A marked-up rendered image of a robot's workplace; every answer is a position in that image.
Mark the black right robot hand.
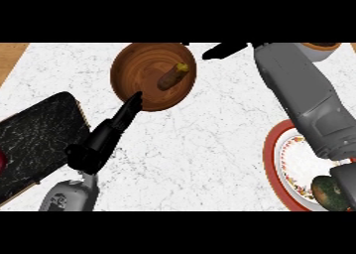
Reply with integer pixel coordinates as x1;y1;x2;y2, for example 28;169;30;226
201;42;250;62

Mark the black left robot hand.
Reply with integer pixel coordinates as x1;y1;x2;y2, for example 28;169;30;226
64;90;145;176

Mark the brown sweet potato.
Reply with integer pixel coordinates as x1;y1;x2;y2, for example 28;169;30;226
155;62;191;92

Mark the brown wooden bowl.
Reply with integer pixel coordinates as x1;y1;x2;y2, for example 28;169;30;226
108;43;198;112

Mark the white plate with red rim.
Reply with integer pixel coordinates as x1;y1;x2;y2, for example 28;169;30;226
262;118;356;212

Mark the black marble cutting board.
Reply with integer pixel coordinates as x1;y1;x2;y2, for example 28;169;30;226
0;91;92;211

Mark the grey container with wooden rim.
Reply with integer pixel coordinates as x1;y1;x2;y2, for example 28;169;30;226
299;42;343;64

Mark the dark green round vegetable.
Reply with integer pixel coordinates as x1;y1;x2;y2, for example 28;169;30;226
309;175;355;212

